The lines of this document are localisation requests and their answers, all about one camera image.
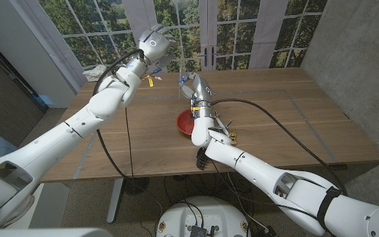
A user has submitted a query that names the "white toy airplane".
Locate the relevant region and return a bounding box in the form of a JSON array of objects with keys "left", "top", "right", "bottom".
[{"left": 213, "top": 111, "right": 233, "bottom": 135}]

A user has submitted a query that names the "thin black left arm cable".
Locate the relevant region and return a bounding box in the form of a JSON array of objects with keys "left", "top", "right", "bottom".
[{"left": 124, "top": 107, "right": 136, "bottom": 198}]

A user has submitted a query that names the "black floor cable tangle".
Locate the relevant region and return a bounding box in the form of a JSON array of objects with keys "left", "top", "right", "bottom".
[{"left": 163, "top": 171, "right": 276, "bottom": 237}]

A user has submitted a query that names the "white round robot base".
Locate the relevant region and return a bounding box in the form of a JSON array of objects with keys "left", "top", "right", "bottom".
[{"left": 155, "top": 196, "right": 250, "bottom": 237}]

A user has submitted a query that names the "white robot torso rim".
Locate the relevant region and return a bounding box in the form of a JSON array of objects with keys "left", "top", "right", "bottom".
[{"left": 0, "top": 227, "right": 113, "bottom": 237}]

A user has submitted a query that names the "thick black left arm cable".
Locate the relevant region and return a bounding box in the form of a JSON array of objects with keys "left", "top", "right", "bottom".
[{"left": 92, "top": 48, "right": 144, "bottom": 181}]

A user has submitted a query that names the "white table leg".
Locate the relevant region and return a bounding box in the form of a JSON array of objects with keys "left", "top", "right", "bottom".
[{"left": 106, "top": 177, "right": 124, "bottom": 224}]

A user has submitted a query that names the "black hair claw clip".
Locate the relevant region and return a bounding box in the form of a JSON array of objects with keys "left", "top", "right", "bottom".
[{"left": 195, "top": 147, "right": 211, "bottom": 171}]

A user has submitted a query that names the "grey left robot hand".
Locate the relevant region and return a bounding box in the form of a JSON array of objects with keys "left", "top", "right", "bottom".
[{"left": 138, "top": 23, "right": 178, "bottom": 69}]

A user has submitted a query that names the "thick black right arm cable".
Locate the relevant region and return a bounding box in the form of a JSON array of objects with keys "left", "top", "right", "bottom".
[{"left": 211, "top": 97, "right": 349, "bottom": 196}]

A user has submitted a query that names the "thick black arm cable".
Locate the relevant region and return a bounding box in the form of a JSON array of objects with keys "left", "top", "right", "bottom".
[
  {"left": 211, "top": 97, "right": 349, "bottom": 196},
  {"left": 92, "top": 48, "right": 144, "bottom": 181}
]

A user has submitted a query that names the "black ribbed round disc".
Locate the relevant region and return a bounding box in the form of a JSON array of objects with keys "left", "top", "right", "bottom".
[{"left": 123, "top": 176, "right": 151, "bottom": 196}]

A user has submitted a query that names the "printed window backdrop cloth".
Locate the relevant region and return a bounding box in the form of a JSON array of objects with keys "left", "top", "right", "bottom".
[{"left": 23, "top": 0, "right": 328, "bottom": 75}]

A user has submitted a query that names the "red bowl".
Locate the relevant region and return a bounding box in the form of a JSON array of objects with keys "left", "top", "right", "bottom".
[{"left": 176, "top": 109, "right": 195, "bottom": 136}]

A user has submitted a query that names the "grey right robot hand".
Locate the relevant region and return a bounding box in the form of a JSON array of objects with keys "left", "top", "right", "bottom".
[{"left": 178, "top": 71, "right": 215, "bottom": 111}]

